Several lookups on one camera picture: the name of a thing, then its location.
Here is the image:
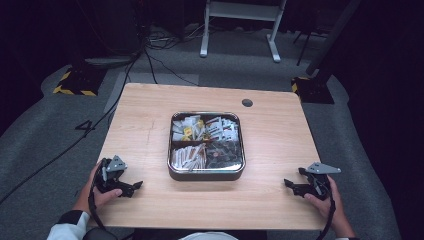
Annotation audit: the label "person's left hand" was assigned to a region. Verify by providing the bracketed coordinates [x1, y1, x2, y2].
[73, 159, 123, 215]

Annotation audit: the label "pile of white brown stick packets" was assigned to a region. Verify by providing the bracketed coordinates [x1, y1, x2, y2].
[171, 143, 207, 170]

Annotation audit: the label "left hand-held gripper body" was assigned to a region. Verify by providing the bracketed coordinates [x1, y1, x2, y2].
[94, 154, 133, 198]

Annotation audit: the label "black tripod legs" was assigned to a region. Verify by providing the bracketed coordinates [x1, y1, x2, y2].
[292, 29, 323, 67]

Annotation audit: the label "person's right hand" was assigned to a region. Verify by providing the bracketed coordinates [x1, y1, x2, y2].
[303, 176, 352, 232]

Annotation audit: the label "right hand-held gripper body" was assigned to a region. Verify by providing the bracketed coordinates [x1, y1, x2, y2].
[298, 162, 342, 201]

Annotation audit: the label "tangle of floor cables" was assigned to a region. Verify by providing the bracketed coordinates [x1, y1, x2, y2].
[145, 23, 214, 52]

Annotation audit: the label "thin black floor cable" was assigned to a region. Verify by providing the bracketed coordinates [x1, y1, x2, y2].
[145, 49, 200, 87]

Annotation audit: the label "long black floor cable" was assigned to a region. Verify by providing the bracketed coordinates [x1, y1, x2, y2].
[0, 49, 145, 205]

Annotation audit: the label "dark square compartment box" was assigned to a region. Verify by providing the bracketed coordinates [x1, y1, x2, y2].
[166, 111, 247, 182]

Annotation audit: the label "white metal stand frame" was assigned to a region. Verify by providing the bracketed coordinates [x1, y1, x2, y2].
[199, 0, 288, 64]

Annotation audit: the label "left hand-held gripper black cable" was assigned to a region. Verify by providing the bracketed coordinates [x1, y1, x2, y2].
[87, 184, 107, 231]

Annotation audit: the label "black yellow striped stand base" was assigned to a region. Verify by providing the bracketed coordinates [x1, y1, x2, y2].
[52, 67, 108, 97]
[291, 76, 336, 105]

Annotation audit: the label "hand-held gripper black cable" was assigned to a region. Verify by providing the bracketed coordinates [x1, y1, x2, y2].
[87, 184, 107, 231]
[315, 191, 336, 240]

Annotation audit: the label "person's white shirt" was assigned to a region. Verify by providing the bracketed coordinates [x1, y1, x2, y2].
[178, 231, 240, 240]

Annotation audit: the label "pile of white yellow sachets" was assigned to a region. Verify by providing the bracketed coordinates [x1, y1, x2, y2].
[171, 115, 206, 142]

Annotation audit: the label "right hand-held gripper black cable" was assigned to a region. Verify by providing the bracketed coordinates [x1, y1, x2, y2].
[315, 191, 336, 240]

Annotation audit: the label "pile of dark packets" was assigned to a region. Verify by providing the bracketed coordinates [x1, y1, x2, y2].
[205, 141, 243, 169]

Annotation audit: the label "black slanted stand pole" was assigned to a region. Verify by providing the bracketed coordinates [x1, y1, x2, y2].
[305, 0, 363, 77]

